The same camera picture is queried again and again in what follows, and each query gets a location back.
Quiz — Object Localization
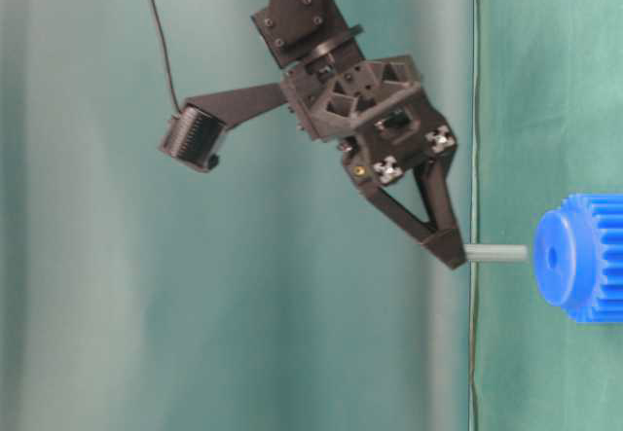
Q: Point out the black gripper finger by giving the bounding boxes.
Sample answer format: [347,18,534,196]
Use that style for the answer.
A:
[362,160,467,269]

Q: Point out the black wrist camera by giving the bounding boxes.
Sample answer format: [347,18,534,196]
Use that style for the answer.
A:
[159,103,227,173]

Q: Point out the green table cloth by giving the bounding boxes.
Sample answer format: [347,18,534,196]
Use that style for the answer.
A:
[472,0,622,430]

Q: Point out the black camera cable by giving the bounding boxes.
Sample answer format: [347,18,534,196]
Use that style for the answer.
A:
[139,0,182,114]

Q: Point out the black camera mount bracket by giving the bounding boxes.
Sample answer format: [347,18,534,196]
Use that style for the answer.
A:
[183,83,287,129]

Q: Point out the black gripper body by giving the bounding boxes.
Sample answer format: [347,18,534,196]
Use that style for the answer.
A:
[281,55,458,191]

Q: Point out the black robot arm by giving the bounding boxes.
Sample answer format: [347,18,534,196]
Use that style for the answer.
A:
[252,0,466,269]

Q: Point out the blue plastic gear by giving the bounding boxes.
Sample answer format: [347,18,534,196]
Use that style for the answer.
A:
[533,194,622,323]

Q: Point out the grey metal shaft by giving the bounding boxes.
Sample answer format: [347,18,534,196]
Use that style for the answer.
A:
[464,244,529,263]

